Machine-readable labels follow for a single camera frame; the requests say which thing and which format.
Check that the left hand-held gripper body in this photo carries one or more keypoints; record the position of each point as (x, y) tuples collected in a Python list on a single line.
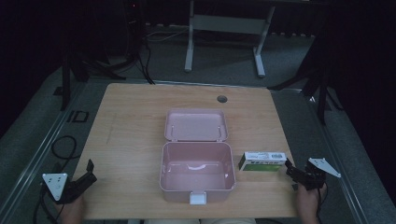
[(56, 185)]

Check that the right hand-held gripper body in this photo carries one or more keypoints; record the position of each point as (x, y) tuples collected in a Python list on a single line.
[(313, 175)]

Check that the white and green medicine box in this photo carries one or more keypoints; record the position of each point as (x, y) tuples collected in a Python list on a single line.
[(262, 162)]

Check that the pink plastic storage box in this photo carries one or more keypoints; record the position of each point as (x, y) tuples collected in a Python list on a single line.
[(196, 161)]

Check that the person's right hand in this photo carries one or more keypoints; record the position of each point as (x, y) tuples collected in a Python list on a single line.
[(308, 203)]

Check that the person's left hand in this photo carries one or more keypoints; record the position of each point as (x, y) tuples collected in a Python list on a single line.
[(72, 211)]

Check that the black metal stand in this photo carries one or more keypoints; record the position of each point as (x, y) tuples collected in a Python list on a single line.
[(322, 93), (66, 81)]

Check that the metal floor rail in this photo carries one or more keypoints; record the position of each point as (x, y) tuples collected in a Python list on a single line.
[(339, 161), (40, 149)]

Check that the white metal desk frame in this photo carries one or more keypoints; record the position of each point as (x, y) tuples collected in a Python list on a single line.
[(229, 24)]

